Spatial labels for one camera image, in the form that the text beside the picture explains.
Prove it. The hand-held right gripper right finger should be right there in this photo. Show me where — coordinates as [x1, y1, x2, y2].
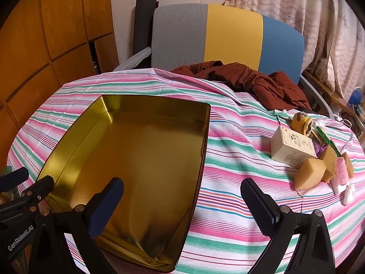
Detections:
[240, 178, 336, 274]

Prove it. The wooden wardrobe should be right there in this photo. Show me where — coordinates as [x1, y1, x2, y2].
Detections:
[0, 0, 120, 172]

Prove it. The wooden side desk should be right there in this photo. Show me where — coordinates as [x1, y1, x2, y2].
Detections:
[302, 71, 365, 129]

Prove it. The grey yellow blue chair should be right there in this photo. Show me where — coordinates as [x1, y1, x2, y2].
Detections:
[151, 3, 337, 117]

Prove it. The striped tablecloth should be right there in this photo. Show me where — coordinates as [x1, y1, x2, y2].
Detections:
[6, 67, 365, 274]

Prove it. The cardboard box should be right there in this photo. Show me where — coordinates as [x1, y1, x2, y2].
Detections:
[312, 54, 333, 76]

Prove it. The yellow plush toy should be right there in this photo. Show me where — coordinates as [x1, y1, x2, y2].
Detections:
[291, 112, 314, 136]

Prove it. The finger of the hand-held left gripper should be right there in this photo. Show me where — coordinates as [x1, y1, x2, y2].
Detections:
[0, 168, 29, 190]
[0, 175, 55, 223]

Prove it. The yellow sponge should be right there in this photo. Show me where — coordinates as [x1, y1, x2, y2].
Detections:
[294, 158, 326, 191]
[319, 145, 338, 183]
[342, 152, 355, 181]

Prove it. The long rice cracker packet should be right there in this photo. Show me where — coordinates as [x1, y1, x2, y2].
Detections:
[315, 126, 343, 157]

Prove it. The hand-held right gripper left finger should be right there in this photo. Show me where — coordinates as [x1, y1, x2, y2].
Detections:
[29, 177, 124, 274]

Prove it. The gold tin box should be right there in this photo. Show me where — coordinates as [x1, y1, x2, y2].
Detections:
[36, 94, 211, 273]

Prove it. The cream carton box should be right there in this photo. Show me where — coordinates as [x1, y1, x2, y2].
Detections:
[270, 126, 318, 168]

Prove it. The starfish print curtain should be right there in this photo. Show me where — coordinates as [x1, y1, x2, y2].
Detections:
[222, 0, 365, 97]

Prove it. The purple wrapper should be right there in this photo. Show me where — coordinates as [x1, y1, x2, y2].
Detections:
[313, 142, 327, 157]

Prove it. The black rolled mat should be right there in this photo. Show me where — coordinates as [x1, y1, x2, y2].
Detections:
[133, 0, 157, 69]

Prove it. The brown cloth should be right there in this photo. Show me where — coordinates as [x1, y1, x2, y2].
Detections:
[171, 61, 313, 110]

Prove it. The white foam sheet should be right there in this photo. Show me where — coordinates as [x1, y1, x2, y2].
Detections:
[112, 46, 152, 72]

